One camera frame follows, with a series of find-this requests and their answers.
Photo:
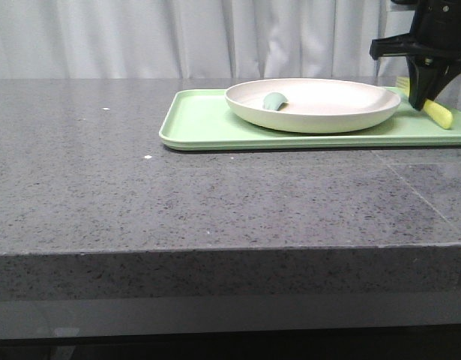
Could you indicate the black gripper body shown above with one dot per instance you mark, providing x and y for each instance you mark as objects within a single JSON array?
[{"x": 435, "y": 32}]

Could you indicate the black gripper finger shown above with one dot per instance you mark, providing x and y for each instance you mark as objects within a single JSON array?
[
  {"x": 421, "y": 73},
  {"x": 442, "y": 72}
]

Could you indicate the yellow plastic fork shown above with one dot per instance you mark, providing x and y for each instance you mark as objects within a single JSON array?
[{"x": 439, "y": 114}]

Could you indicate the cream round plate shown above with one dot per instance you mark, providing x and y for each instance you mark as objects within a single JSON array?
[{"x": 315, "y": 106}]

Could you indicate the green plastic spoon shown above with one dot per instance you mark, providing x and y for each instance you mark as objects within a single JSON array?
[{"x": 274, "y": 101}]

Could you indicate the light green serving tray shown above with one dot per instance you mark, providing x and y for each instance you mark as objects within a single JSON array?
[{"x": 201, "y": 120}]

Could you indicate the white pleated curtain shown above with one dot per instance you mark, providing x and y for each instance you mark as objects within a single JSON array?
[{"x": 197, "y": 39}]

